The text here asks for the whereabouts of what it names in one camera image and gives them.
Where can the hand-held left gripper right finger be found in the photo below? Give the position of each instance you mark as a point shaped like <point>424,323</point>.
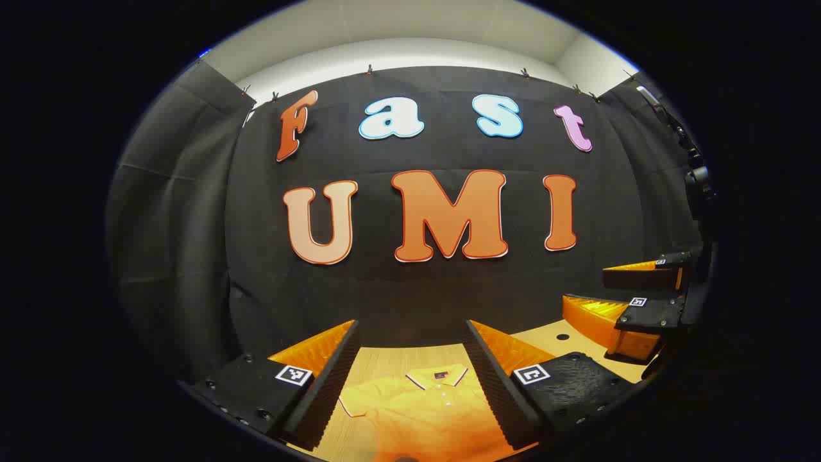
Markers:
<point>490,385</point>

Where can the row of small cloth clips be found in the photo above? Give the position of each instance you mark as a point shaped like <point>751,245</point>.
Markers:
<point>369,69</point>

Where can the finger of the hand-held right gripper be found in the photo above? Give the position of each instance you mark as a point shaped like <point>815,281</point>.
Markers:
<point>651,314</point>
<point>635,278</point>

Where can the orange T-shirt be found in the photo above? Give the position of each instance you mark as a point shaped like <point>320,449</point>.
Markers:
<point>417,410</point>

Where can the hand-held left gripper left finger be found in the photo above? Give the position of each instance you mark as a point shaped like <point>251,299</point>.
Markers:
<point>330,385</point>

